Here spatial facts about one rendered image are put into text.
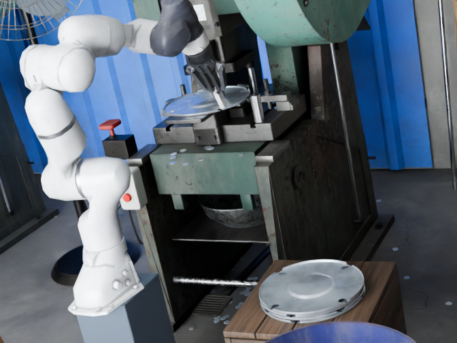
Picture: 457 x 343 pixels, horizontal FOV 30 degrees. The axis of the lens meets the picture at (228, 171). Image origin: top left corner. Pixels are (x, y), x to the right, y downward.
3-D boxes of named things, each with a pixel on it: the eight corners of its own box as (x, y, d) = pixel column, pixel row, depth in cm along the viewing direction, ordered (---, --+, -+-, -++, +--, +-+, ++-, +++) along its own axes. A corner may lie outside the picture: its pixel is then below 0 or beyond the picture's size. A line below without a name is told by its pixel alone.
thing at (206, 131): (210, 158, 266) (201, 117, 262) (172, 159, 273) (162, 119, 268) (243, 130, 287) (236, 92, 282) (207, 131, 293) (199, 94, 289)
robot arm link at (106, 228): (137, 250, 227) (115, 164, 218) (77, 252, 233) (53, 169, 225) (153, 231, 236) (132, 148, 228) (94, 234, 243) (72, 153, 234)
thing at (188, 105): (264, 98, 270) (263, 95, 270) (178, 123, 262) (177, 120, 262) (232, 82, 296) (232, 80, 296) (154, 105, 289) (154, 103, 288)
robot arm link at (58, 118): (54, 143, 211) (23, 88, 200) (13, 131, 221) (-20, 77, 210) (105, 94, 220) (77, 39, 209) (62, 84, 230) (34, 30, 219)
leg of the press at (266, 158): (317, 346, 275) (266, 78, 244) (284, 343, 280) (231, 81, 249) (394, 221, 349) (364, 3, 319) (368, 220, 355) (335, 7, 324)
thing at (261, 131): (274, 141, 271) (271, 123, 269) (155, 144, 292) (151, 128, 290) (307, 109, 296) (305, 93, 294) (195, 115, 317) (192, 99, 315)
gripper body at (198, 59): (179, 57, 252) (191, 80, 258) (205, 54, 248) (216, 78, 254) (188, 40, 256) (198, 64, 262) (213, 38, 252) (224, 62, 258)
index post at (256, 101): (262, 122, 272) (256, 94, 268) (254, 123, 273) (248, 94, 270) (265, 120, 274) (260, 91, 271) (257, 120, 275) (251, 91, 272)
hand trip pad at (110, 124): (116, 146, 285) (111, 125, 283) (102, 147, 288) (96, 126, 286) (127, 139, 291) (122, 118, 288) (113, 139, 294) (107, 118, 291)
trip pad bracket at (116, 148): (137, 190, 290) (124, 137, 283) (114, 190, 294) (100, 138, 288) (146, 184, 295) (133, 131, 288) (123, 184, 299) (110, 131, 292)
